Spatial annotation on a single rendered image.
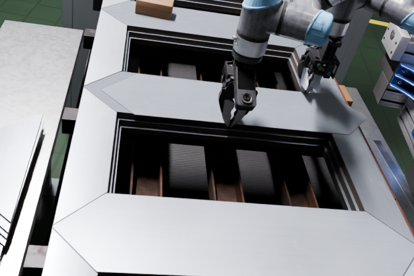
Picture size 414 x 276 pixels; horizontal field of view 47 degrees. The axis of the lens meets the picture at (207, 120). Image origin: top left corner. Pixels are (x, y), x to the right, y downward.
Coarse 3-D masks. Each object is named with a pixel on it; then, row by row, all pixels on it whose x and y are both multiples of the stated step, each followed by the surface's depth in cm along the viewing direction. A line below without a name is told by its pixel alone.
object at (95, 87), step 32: (192, 0) 181; (224, 0) 182; (128, 32) 150; (160, 32) 152; (288, 64) 159; (96, 96) 118; (128, 128) 117; (160, 128) 118; (192, 128) 119; (224, 128) 121; (256, 128) 122; (352, 192) 110
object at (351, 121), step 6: (330, 96) 139; (336, 102) 137; (342, 102) 138; (336, 108) 134; (342, 108) 135; (348, 108) 136; (342, 114) 133; (348, 114) 133; (354, 114) 134; (342, 120) 130; (348, 120) 131; (354, 120) 131; (348, 126) 128; (354, 126) 129; (348, 132) 126
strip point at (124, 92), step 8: (128, 80) 126; (136, 80) 127; (104, 88) 121; (112, 88) 122; (120, 88) 123; (128, 88) 123; (136, 88) 124; (112, 96) 119; (120, 96) 120; (128, 96) 120; (120, 104) 117; (128, 104) 118
